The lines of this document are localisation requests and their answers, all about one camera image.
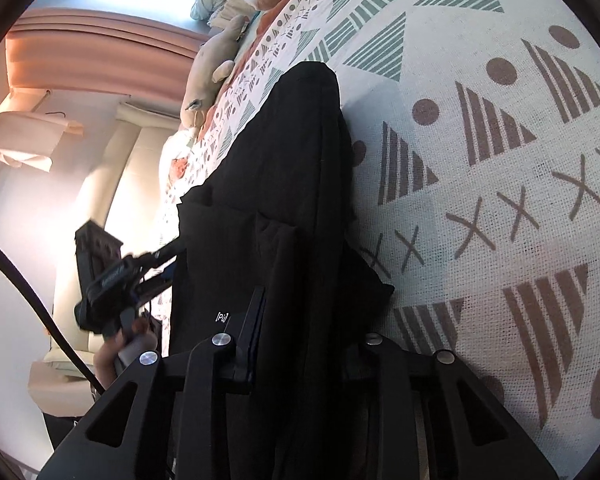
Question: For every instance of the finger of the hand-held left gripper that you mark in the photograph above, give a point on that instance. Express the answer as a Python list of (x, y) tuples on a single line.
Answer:
[(160, 282), (162, 255)]

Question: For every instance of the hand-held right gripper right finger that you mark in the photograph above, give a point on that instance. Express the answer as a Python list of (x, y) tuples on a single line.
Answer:
[(380, 360)]

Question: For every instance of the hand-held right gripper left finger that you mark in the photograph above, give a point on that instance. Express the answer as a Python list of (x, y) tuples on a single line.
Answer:
[(247, 340)]

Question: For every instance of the black shirt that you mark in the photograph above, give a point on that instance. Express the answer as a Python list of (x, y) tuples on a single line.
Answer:
[(290, 185)]

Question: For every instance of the person's left hand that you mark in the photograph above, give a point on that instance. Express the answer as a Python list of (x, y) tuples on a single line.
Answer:
[(111, 360)]

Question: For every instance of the white padded headboard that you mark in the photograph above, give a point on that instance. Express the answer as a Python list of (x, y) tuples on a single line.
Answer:
[(130, 170)]

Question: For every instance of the white pillow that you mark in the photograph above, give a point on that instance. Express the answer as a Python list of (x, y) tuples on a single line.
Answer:
[(172, 160)]

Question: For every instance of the white bedside furniture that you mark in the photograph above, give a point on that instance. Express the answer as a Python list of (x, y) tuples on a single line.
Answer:
[(60, 380)]

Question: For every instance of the cream hanging cloth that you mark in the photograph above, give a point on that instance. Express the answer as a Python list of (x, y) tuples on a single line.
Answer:
[(27, 135)]

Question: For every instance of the grey plush animal toy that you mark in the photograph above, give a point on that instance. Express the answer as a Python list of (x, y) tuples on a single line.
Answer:
[(212, 67)]

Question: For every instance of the pink curtain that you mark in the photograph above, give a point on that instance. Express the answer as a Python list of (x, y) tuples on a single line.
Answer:
[(105, 50)]

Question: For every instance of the white geometric patterned blanket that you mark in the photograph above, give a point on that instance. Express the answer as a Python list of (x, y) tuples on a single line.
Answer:
[(480, 160)]

